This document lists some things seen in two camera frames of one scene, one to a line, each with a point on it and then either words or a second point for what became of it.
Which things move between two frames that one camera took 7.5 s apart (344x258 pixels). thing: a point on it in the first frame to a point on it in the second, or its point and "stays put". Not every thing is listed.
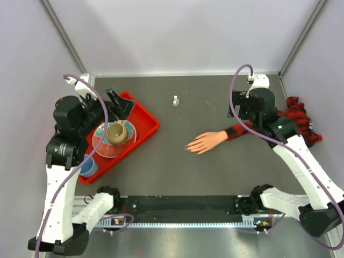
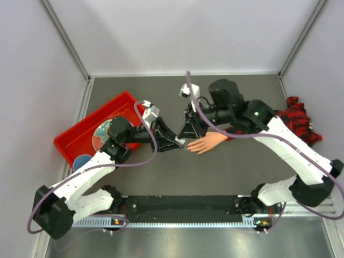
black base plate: x=182 y=208 stays put
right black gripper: x=238 y=98 to x=192 y=128
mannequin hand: x=205 y=142 stays put
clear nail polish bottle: x=176 y=101 to x=180 y=141
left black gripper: x=124 y=106 to x=165 y=137
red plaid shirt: x=295 y=110 stays put
